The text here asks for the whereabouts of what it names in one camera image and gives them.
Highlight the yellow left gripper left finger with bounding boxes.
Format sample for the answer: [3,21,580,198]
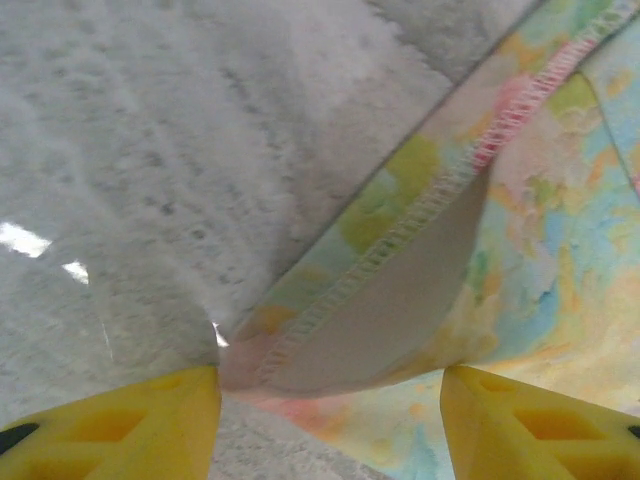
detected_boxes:
[0,365,223,480]

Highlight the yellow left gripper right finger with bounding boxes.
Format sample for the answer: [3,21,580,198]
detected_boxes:
[440,365,640,480]

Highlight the pastel tie-dye skirt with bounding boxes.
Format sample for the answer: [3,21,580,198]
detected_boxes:
[218,0,640,480]

